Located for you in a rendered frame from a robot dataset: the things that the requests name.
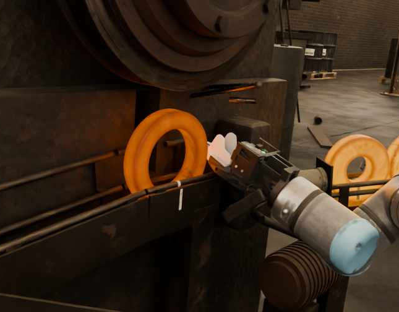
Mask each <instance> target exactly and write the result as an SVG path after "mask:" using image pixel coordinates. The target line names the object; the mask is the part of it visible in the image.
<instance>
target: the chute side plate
mask: <svg viewBox="0 0 399 312"><path fill-rule="evenodd" d="M221 181H222V178H221V177H220V176H219V177H217V178H212V179H210V180H205V181H201V182H198V183H194V184H189V185H187V186H182V187H179V188H175V189H170V190H167V191H163V192H160V193H156V194H152V195H149V196H148V197H147V196H145V197H143V198H141V199H138V200H136V201H134V202H131V203H128V204H126V205H123V206H121V207H118V208H116V209H113V210H111V211H109V212H106V213H104V214H101V215H98V216H96V217H94V218H91V219H89V220H86V221H84V222H81V223H78V224H77V225H74V226H71V227H69V228H66V229H64V230H61V231H59V232H56V233H54V234H52V235H49V236H46V237H44V238H42V239H39V240H36V241H34V242H32V243H29V244H27V245H24V246H22V247H19V248H17V249H14V250H12V251H10V252H8V253H4V254H2V255H0V293H5V294H9V295H17V296H21V297H29V298H35V297H37V296H39V295H41V294H42V293H45V292H47V291H49V290H51V289H53V288H55V287H57V286H59V285H61V284H63V283H65V282H67V281H69V280H71V279H73V278H75V277H78V276H80V275H82V274H84V273H86V272H88V271H90V270H92V269H94V268H96V267H98V266H100V265H102V264H104V263H106V262H108V261H110V260H112V259H114V258H116V257H118V256H120V255H122V254H124V253H126V252H128V251H130V250H132V249H134V248H136V247H138V246H140V245H142V244H145V243H147V242H149V241H152V240H155V239H157V238H160V237H163V236H165V235H169V234H171V233H174V232H177V231H180V230H183V229H185V228H188V227H191V226H193V224H194V211H195V210H197V209H201V208H204V207H207V206H210V205H213V204H214V205H215V212H214V218H216V217H218V212H219V205H220V193H221ZM181 189H183V190H182V206H181V210H179V198H180V190H181Z"/></svg>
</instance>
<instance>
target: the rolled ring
mask: <svg viewBox="0 0 399 312"><path fill-rule="evenodd" d="M172 129H178V130H179V131H180V132H181V134H182V136H183V138H184V141H185V145H186V154H185V159H184V163H183V165H182V168H181V170H180V172H179V173H178V175H177V176H176V177H175V179H174V180H173V181H172V182H174V181H177V180H183V179H186V178H190V177H193V176H198V175H202V174H203V172H204V169H205V165H206V162H207V154H208V144H207V137H206V133H205V131H204V128H203V126H202V125H201V123H200V122H199V120H198V119H197V118H196V117H195V116H193V115H191V114H190V113H187V112H185V111H180V110H176V109H172V108H167V109H162V110H158V111H156V112H154V113H152V114H150V115H149V116H147V117H146V118H145V119H144V120H143V121H142V122H141V123H140V124H139V125H138V126H137V127H136V129H135V131H134V132H133V134H132V135H131V138H130V139H129V142H128V144H127V147H126V152H125V156H124V177H125V180H126V184H127V186H128V188H129V190H130V192H131V193H135V192H137V191H140V190H144V189H146V188H151V187H154V185H153V184H152V182H151V180H150V177H149V173H148V163H149V159H150V155H151V153H152V150H153V148H154V146H155V144H156V143H157V141H158V140H159V138H160V137H161V136H162V135H164V134H165V133H166V132H168V131H170V130H172Z"/></svg>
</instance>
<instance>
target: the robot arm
mask: <svg viewBox="0 0 399 312"><path fill-rule="evenodd" d="M207 144H208V154H207V160H208V163H209V165H210V166H211V168H212V169H213V170H214V172H215V173H216V174H217V175H218V176H220V177H221V178H223V179H224V180H226V181H227V182H228V183H230V184H232V185H233V186H234V187H236V188H238V189H240V190H243V191H248V193H249V194H250V195H248V196H246V197H245V198H244V199H242V200H240V201H239V202H236V203H234V204H232V205H230V206H229V207H227V208H226V210H225V211H224V212H222V215H223V217H224V219H225V220H226V223H227V224H228V223H231V222H233V223H236V222H239V221H241V220H242V219H243V218H245V217H246V215H247V214H248V213H250V212H252V211H253V210H255V209H256V208H258V207H260V206H261V205H263V204H265V203H266V202H267V206H268V207H269V208H270V209H271V210H272V217H273V218H274V219H276V220H277V221H279V222H280V223H281V224H282V225H284V226H285V227H286V228H287V229H289V230H290V231H291V232H293V233H294V234H295V235H296V236H297V237H299V238H300V239H301V240H302V241H304V242H305V243H306V244H308V245H309V246H310V247H311V248H313V249H314V250H315V251H317V252H318V253H319V254H320V256H321V257H322V259H323V260H324V262H325V263H326V265H327V266H328V267H329V268H330V269H331V270H332V271H334V272H336V273H337V274H341V275H345V276H355V275H359V274H361V273H363V272H364V271H366V270H367V269H368V268H369V267H370V265H371V264H372V261H373V259H374V258H376V257H377V256H378V255H379V254H380V253H381V252H383V251H384V250H385V249H387V248H388V247H389V246H390V245H392V244H393V243H394V242H395V241H397V240H398V239H399V174H396V175H395V176H393V177H392V179H391V180H390V181H389V182H388V183H387V184H385V185H384V186H383V187H382V188H380V189H379V190H378V191H377V192H376V193H374V194H373V195H372V196H371V197H370V198H369V199H367V200H366V201H364V202H363V203H362V204H361V205H360V206H359V207H357V208H356V209H355V210H354V211H351V210H349V209H348V208H346V207H345V206H344V205H342V204H340V203H339V202H338V201H336V200H335V199H334V198H332V197H330V196H329V195H328V194H326V193H325V192H323V191H322V190H321V189H319V188H318V187H317V186H315V185H314V184H312V183H311V182H309V181H308V180H307V179H305V178H303V177H302V176H299V177H297V176H298V174H299V172H300V169H298V168H297V167H296V166H294V165H293V164H291V163H290V162H288V161H287V160H285V159H284V158H283V157H281V156H279V154H280V151H279V150H278V149H276V148H274V147H273V146H272V145H270V144H269V143H268V142H266V141H264V140H263V139H261V138H259V141H258V143H257V144H256V145H254V144H250V143H248V141H244V142H241V143H240V142H238V144H237V141H236V135H235V134H233V133H232V132H230V133H228V134H227V135H226V137H225V138H224V137H223V136H222V135H221V134H219V135H217V136H216V137H215V138H214V140H213V142H212V143H211V142H207ZM263 144H266V145H268V146H269V147H271V148H272V149H273V152H270V153H268V151H266V150H265V149H263Z"/></svg>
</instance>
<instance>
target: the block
mask: <svg viewBox="0 0 399 312"><path fill-rule="evenodd" d="M271 131H272V127H271V124H268V123H267V122H263V121H259V120H256V119H250V118H246V117H242V116H234V117H228V118H222V119H219V120H218V124H217V135H219V134H221V135H222V136H223V137H224V138H225V137H226V135H227V134H228V133H230V132H232V133H233V134H235V135H236V141H237V144H238V142H240V143H241V142H244V141H248V143H250V144H254V145H256V144H257V143H258V141H259V138H261V139H263V140H264V141H266V142H268V143H270V137H271ZM263 149H265V150H266V151H268V152H269V146H268V145H266V144H263ZM248 195H250V194H249V193H248V191H243V190H240V189H238V188H236V187H234V186H233V185H232V184H230V183H228V182H227V181H226V180H224V179H223V182H222V186H221V198H220V205H219V212H218V217H216V218H214V219H213V220H214V221H216V222H218V223H221V224H223V225H226V226H227V227H230V228H232V229H235V230H237V231H243V230H246V229H248V228H251V227H253V226H256V225H258V224H259V223H258V222H257V221H256V220H254V219H253V218H252V217H251V212H250V213H248V214H247V215H246V217H245V218H243V219H242V220H241V221H239V222H236V223H233V222H231V223H228V224H227V223H226V220H225V219H224V217H223V215H222V212H224V211H225V210H226V208H227V207H229V206H230V205H232V204H234V203H236V202H239V201H240V200H242V199H244V198H245V197H246V196H248ZM256 210H258V211H259V212H260V213H261V211H262V205H261V206H260V207H258V208H256Z"/></svg>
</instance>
